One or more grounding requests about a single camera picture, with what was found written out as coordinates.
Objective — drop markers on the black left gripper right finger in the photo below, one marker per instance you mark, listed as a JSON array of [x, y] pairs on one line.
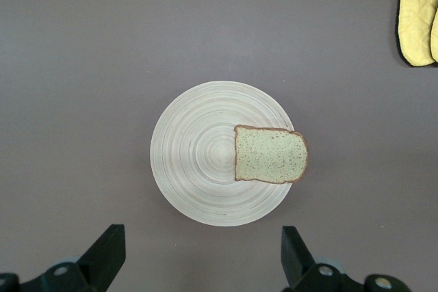
[[297, 261]]

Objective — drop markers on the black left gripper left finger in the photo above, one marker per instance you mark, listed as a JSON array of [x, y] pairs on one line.
[[102, 254]]

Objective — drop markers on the seeded bread slice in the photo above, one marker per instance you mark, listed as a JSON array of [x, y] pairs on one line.
[[270, 155]]

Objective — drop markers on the round light wooden plate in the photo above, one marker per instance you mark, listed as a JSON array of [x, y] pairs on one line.
[[198, 155]]

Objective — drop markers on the brown table cover sheet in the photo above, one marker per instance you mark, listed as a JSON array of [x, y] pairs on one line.
[[85, 66]]

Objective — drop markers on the yellow quilted oven mitt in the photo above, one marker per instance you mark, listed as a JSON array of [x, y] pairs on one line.
[[414, 15], [435, 35]]

